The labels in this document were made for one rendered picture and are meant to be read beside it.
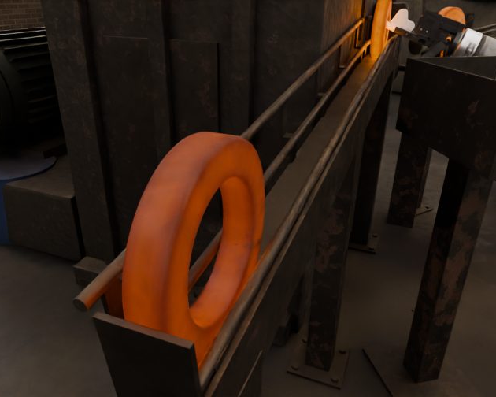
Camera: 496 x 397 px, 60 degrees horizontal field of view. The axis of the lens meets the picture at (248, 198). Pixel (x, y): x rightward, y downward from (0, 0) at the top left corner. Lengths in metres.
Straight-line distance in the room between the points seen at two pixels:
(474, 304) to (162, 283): 1.27
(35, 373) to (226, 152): 0.98
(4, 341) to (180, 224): 1.10
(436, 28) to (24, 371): 1.35
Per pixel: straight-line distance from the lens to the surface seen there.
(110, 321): 0.31
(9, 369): 1.26
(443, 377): 1.20
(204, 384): 0.32
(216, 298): 0.40
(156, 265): 0.27
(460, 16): 1.82
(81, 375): 1.18
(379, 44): 1.30
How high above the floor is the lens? 0.83
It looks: 26 degrees down
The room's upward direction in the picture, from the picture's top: 1 degrees clockwise
